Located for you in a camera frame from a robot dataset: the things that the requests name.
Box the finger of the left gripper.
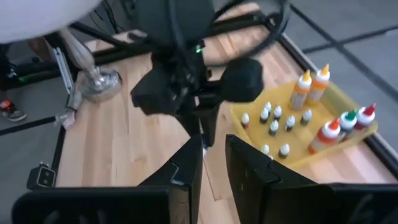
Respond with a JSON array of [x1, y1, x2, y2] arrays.
[[177, 110, 203, 138], [200, 105, 220, 147]]

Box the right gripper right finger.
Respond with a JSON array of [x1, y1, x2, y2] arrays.
[[225, 134, 318, 224]]

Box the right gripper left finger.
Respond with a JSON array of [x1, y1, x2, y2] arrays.
[[136, 134, 203, 224]]

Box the yellow translucent plastic bin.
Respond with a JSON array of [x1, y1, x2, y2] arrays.
[[229, 79, 379, 170]]

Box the small labelled dropper bottle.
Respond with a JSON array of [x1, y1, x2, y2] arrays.
[[284, 115, 296, 132]]

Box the large orange food colouring bottle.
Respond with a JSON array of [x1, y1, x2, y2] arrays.
[[307, 118, 341, 155]]

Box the large yellow food colouring bottle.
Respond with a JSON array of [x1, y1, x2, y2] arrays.
[[289, 69, 313, 111], [306, 63, 331, 106]]

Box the large green food colouring bottle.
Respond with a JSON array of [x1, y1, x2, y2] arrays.
[[337, 109, 358, 139]]

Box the metal stand base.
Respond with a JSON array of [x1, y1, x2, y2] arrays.
[[60, 27, 123, 103]]

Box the silver metal strip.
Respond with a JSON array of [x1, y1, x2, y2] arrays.
[[52, 46, 77, 97]]

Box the white lamp shade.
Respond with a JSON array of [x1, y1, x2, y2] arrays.
[[0, 0, 103, 44]]

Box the person's shoe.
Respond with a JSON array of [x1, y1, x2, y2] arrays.
[[0, 98, 27, 123]]

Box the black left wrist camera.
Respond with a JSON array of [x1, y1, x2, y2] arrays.
[[136, 0, 215, 60]]

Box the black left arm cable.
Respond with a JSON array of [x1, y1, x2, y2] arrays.
[[211, 0, 292, 62]]

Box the black aluminium table frame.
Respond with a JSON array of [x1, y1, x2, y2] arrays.
[[51, 12, 398, 187]]

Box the black table-level camera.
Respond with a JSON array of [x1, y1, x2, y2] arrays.
[[26, 162, 57, 190]]

